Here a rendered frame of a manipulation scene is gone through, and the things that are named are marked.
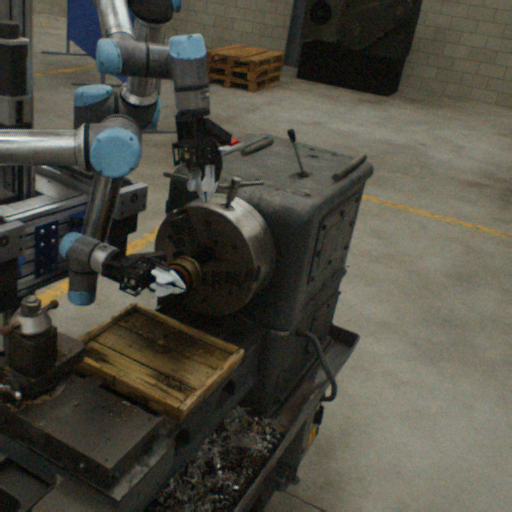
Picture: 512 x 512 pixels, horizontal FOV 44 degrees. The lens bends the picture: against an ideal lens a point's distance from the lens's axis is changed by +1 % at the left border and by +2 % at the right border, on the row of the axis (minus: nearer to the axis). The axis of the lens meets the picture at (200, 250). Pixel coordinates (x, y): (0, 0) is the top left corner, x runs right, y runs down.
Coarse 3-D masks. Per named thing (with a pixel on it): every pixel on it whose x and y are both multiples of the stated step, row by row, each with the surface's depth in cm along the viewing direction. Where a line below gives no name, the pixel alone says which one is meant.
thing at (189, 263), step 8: (184, 256) 159; (176, 264) 157; (184, 264) 156; (192, 264) 157; (176, 272) 154; (184, 272) 154; (192, 272) 156; (200, 272) 158; (184, 280) 153; (192, 280) 156; (200, 280) 158; (192, 288) 157
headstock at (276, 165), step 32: (224, 160) 191; (256, 160) 195; (288, 160) 199; (320, 160) 203; (352, 160) 207; (192, 192) 180; (224, 192) 176; (256, 192) 172; (288, 192) 172; (320, 192) 175; (352, 192) 201; (288, 224) 167; (320, 224) 179; (352, 224) 208; (288, 256) 171; (320, 256) 187; (288, 288) 174; (320, 288) 204; (256, 320) 183; (288, 320) 179
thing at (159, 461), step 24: (0, 432) 126; (24, 456) 124; (48, 456) 121; (144, 456) 124; (168, 456) 127; (48, 480) 123; (72, 480) 119; (96, 480) 117; (120, 480) 118; (144, 480) 121; (48, 504) 114; (72, 504) 115; (96, 504) 115; (120, 504) 114
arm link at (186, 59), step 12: (180, 36) 131; (192, 36) 130; (180, 48) 131; (192, 48) 131; (204, 48) 134; (168, 60) 137; (180, 60) 131; (192, 60) 131; (204, 60) 133; (180, 72) 132; (192, 72) 132; (204, 72) 133; (180, 84) 133; (192, 84) 133; (204, 84) 134
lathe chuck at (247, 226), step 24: (168, 216) 168; (192, 216) 164; (216, 216) 160; (240, 216) 161; (168, 240) 170; (216, 240) 162; (240, 240) 158; (264, 240) 164; (168, 264) 173; (240, 264) 161; (264, 264) 163; (216, 288) 167; (240, 288) 163; (216, 312) 170
